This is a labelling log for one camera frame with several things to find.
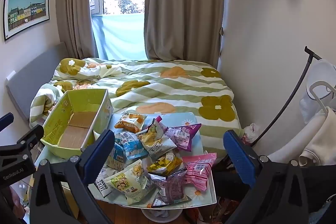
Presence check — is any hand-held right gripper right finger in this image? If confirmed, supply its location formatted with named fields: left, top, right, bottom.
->
left=223, top=130, right=311, bottom=224

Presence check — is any blue white snack packet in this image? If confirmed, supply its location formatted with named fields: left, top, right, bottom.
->
left=106, top=143, right=125, bottom=171
left=115, top=131, right=150, bottom=161

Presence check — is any orange snack packet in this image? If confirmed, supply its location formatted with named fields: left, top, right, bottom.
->
left=114, top=111, right=148, bottom=134

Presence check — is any framed houses picture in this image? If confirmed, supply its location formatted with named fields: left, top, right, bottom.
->
left=3, top=0, right=50, bottom=42

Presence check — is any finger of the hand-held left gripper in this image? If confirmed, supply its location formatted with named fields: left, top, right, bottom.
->
left=0, top=112, right=14, bottom=133
left=0, top=124, right=45, bottom=157

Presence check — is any green cardboard box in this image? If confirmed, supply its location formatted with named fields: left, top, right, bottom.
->
left=39, top=89, right=114, bottom=159

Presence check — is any crumpled white plastic bag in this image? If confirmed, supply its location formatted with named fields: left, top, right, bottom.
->
left=243, top=123, right=261, bottom=146

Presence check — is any white cloth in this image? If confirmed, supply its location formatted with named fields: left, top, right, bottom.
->
left=262, top=119, right=316, bottom=162

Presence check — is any dark purple snack packet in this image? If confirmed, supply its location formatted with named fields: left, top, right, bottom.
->
left=148, top=167, right=189, bottom=205

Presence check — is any yellow black snack packet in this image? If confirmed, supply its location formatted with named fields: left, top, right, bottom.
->
left=146, top=152, right=183, bottom=176

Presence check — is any grey headboard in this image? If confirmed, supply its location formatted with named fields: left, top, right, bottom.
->
left=6, top=42, right=69, bottom=123

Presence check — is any beige curtain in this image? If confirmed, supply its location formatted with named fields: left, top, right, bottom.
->
left=144, top=0, right=226, bottom=70
left=55, top=0, right=106, bottom=60

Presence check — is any white clothes hanger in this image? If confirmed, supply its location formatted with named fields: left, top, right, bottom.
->
left=309, top=81, right=334, bottom=115

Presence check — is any cream garment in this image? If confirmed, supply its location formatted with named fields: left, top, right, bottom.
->
left=299, top=106, right=336, bottom=167

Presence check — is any yellow white chips packet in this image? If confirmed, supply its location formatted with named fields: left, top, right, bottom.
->
left=136, top=119, right=178, bottom=158

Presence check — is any teal cloth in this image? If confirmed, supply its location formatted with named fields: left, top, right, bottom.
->
left=90, top=13, right=148, bottom=61

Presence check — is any white waste bin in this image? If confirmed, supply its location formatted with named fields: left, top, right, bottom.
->
left=141, top=208, right=183, bottom=224

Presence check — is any white mesh bag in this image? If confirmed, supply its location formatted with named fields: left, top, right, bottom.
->
left=299, top=59, right=336, bottom=125

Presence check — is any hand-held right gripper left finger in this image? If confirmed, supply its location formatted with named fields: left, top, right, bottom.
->
left=28, top=129, right=118, bottom=224

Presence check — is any pink striped snack packet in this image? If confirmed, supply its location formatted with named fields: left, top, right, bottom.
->
left=182, top=152, right=218, bottom=192

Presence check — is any daisy print tablecloth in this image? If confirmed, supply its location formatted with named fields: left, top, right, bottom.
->
left=34, top=112, right=218, bottom=208

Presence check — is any floral striped blanket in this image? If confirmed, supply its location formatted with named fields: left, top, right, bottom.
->
left=29, top=57, right=243, bottom=162

